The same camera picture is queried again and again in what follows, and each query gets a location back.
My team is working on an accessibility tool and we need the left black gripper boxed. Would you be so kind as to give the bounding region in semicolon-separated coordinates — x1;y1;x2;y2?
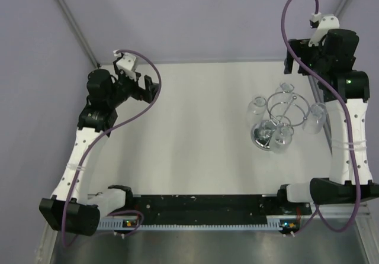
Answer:
107;60;160;108

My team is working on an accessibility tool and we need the clear wine glass one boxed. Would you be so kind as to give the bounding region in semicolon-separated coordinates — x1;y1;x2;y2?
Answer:
246;95;267;128

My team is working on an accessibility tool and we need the clear wine glass three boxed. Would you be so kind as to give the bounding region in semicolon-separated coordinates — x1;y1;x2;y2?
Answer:
302;103;327;134

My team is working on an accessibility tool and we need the clear wine glass four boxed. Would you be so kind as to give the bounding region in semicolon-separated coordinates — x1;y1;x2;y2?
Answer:
269;125;294;154

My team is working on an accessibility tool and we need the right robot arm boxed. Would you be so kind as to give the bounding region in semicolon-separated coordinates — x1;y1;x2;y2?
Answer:
276;28;378;214

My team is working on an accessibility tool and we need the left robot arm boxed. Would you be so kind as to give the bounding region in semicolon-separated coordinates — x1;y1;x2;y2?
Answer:
38;69;161;237

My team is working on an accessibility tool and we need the clear wine glass two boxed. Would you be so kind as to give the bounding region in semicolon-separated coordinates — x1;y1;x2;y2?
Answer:
274;82;294;102

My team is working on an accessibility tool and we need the chrome wine glass rack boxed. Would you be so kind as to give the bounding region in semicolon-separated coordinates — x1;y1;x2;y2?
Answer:
250;92;310;152

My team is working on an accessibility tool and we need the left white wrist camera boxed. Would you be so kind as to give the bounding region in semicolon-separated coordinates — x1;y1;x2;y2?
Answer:
113;50;138;81

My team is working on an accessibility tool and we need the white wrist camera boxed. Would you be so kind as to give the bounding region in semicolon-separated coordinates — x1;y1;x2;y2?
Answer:
113;50;138;81
308;12;340;47

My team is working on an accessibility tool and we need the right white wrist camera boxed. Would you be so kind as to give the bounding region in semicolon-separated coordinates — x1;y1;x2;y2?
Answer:
308;12;340;47

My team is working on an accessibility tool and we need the aluminium frame post left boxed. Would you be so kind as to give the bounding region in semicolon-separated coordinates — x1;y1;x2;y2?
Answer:
54;0;100;68

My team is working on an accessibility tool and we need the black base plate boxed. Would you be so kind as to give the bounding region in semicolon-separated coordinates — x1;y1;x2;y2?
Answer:
116;195;311;226

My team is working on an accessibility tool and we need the grey cable duct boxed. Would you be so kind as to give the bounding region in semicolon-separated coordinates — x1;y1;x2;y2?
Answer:
97;218;298;231

